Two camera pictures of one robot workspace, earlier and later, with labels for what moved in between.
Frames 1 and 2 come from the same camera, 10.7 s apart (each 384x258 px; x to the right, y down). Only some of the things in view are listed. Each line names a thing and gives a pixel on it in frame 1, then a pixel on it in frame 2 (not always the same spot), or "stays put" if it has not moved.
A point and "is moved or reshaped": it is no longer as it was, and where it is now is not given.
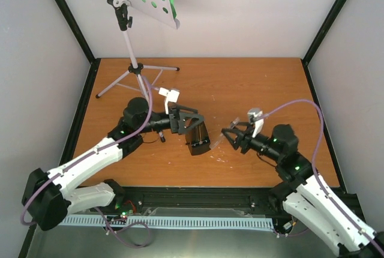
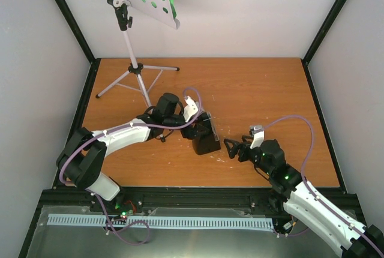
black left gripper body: (172, 116) → (186, 132)
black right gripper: (240, 136) → (244, 146)
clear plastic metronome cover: (216, 141) → (206, 133)
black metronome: (197, 139) is moved or reshaped
